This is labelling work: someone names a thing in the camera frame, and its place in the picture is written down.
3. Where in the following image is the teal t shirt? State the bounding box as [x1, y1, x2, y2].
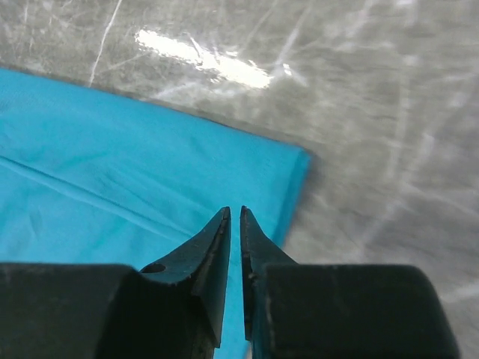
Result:
[1, 70, 311, 358]

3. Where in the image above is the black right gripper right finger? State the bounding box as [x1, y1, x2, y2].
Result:
[240, 208, 460, 359]

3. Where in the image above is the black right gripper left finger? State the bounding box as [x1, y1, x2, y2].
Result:
[1, 207, 231, 358]

